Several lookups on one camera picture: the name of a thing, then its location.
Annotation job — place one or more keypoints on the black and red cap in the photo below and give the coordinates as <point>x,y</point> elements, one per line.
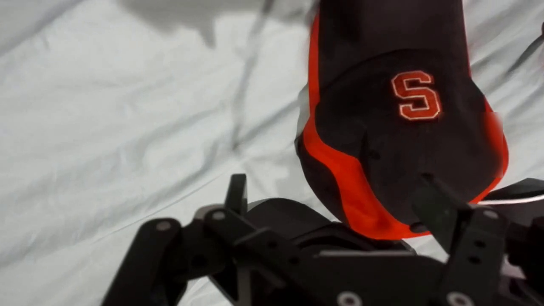
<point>391,153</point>

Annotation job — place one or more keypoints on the light blue bed sheet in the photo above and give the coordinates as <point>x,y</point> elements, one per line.
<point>112,129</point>

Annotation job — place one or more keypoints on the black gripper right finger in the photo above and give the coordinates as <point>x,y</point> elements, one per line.
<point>478,255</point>

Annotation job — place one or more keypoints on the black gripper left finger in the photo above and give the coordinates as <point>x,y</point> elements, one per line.
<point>161,255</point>

